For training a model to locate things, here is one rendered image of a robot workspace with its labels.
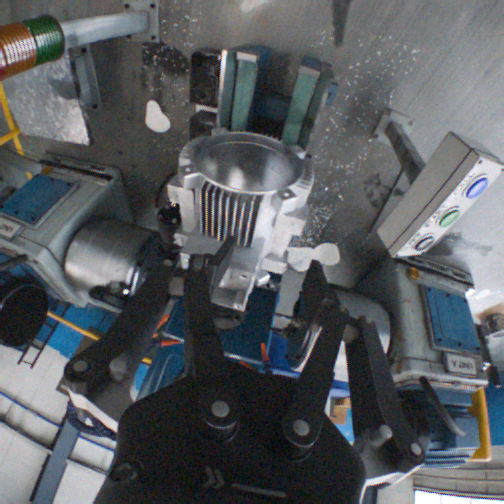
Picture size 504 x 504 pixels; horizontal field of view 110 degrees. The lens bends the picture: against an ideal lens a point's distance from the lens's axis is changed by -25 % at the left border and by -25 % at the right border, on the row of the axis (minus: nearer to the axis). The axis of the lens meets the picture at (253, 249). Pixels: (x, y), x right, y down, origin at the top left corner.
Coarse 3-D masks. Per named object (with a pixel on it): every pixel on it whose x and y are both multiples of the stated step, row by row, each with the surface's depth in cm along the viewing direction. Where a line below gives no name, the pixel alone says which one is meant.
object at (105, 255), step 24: (96, 240) 52; (120, 240) 53; (144, 240) 54; (72, 264) 50; (96, 264) 50; (120, 264) 50; (144, 264) 55; (72, 288) 55; (96, 288) 50; (120, 288) 50; (120, 312) 53
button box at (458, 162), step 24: (456, 144) 20; (480, 144) 21; (432, 168) 23; (456, 168) 20; (480, 168) 19; (408, 192) 27; (432, 192) 23; (456, 192) 21; (408, 216) 27; (432, 216) 24; (384, 240) 32; (408, 240) 28
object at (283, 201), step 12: (216, 132) 35; (300, 156) 35; (180, 168) 28; (192, 168) 28; (180, 180) 29; (192, 180) 28; (276, 192) 27; (288, 192) 28; (276, 204) 28; (288, 204) 27; (264, 276) 41
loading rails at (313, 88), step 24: (240, 48) 31; (264, 48) 34; (240, 72) 31; (264, 72) 37; (312, 72) 28; (240, 96) 34; (264, 96) 40; (288, 96) 42; (312, 96) 34; (240, 120) 37; (288, 120) 35; (312, 120) 33; (288, 144) 39
